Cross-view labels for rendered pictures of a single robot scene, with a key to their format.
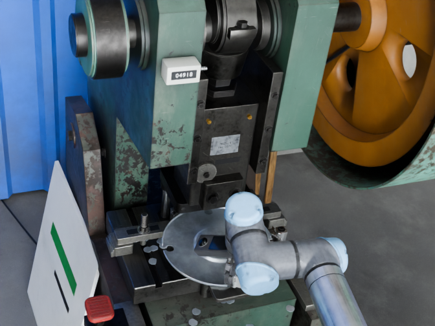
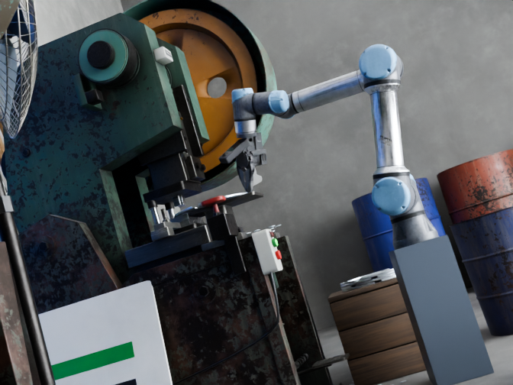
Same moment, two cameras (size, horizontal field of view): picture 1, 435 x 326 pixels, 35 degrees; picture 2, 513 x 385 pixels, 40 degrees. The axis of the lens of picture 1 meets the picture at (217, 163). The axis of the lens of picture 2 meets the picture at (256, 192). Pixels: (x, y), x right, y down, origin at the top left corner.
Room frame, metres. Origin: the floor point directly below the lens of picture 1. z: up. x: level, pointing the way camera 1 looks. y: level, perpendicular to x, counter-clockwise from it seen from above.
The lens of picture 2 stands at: (-0.37, 1.83, 0.46)
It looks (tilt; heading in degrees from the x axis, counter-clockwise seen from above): 8 degrees up; 308
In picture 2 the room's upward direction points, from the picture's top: 17 degrees counter-clockwise
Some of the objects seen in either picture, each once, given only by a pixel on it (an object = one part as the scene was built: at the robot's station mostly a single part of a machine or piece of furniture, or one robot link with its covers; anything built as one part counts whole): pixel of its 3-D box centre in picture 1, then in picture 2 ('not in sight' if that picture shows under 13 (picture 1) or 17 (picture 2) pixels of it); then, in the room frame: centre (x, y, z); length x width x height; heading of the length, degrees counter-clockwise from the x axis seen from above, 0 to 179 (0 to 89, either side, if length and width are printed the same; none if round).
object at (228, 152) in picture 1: (217, 143); (172, 147); (1.36, 0.01, 1.04); 0.17 x 0.15 x 0.30; 25
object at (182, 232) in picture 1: (219, 244); (213, 205); (1.28, -0.03, 0.78); 0.29 x 0.29 x 0.01
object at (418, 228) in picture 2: not in sight; (411, 229); (0.72, -0.31, 0.50); 0.15 x 0.15 x 0.10
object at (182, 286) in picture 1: (198, 241); (189, 245); (1.40, 0.02, 0.68); 0.45 x 0.30 x 0.06; 115
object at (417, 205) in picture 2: not in sight; (400, 195); (0.71, -0.30, 0.62); 0.13 x 0.12 x 0.14; 107
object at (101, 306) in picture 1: (99, 317); (216, 210); (1.05, 0.23, 0.72); 0.07 x 0.06 x 0.08; 25
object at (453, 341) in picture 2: not in sight; (438, 308); (0.72, -0.31, 0.23); 0.18 x 0.18 x 0.45; 35
